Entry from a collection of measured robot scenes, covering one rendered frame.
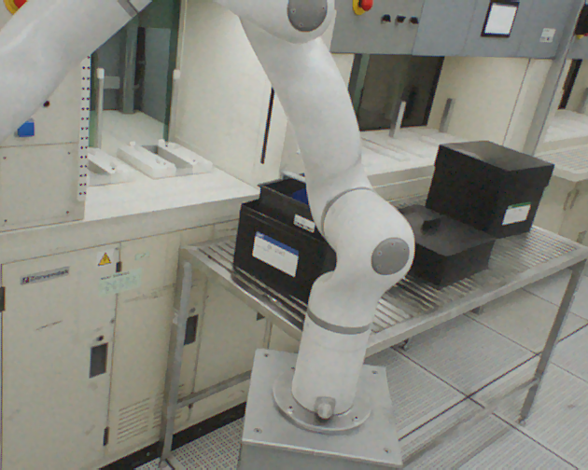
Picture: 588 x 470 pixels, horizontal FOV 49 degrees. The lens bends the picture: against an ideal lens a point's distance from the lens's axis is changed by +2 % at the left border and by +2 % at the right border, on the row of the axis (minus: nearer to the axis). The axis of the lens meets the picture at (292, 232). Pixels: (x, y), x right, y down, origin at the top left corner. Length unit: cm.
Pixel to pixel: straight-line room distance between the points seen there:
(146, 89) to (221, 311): 99
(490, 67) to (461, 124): 28
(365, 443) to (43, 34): 82
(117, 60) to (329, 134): 170
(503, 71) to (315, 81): 218
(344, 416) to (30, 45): 80
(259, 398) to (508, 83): 215
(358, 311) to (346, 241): 15
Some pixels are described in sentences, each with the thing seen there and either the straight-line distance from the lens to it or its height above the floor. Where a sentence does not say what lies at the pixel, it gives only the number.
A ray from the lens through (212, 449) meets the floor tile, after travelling 226.
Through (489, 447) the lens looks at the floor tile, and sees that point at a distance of 260.
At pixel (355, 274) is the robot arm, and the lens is 100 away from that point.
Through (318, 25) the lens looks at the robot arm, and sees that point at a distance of 84.
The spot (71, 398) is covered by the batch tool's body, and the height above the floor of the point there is 36.
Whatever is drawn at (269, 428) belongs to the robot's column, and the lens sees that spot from 118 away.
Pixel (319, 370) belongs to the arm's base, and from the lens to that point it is 116.
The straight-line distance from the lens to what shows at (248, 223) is 161.
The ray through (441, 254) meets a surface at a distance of 176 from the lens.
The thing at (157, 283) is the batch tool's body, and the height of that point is 64.
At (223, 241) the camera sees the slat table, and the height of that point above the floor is 76.
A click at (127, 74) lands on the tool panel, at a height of 102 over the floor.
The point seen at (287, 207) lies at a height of 96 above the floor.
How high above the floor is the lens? 152
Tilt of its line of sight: 23 degrees down
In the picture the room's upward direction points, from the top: 10 degrees clockwise
